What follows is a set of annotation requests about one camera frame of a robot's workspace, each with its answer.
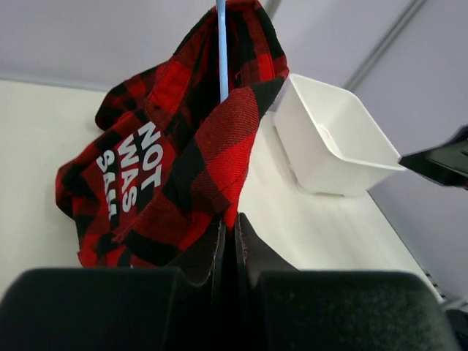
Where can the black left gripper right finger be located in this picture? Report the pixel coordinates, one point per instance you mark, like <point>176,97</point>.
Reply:
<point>283,308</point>

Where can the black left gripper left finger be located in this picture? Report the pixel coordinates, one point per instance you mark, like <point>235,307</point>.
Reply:
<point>170,308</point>

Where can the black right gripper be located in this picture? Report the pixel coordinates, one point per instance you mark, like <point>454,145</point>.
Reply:
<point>445,164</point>

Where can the light blue wire hanger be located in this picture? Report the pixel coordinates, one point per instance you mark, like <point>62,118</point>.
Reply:
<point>222,39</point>

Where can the white plastic basket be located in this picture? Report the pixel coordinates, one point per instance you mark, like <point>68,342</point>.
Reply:
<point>333,144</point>

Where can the red black plaid shirt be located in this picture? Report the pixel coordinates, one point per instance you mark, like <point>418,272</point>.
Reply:
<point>173,155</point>

